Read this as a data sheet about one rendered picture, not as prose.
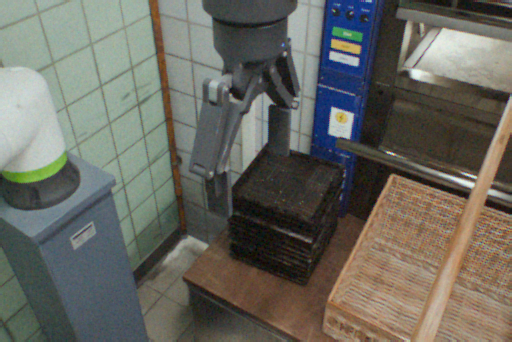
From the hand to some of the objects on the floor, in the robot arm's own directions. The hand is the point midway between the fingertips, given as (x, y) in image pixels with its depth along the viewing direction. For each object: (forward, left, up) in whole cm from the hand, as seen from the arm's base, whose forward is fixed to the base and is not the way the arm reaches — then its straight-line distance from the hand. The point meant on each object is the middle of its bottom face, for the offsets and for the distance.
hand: (251, 173), depth 60 cm
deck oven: (+66, +188, -148) cm, 248 cm away
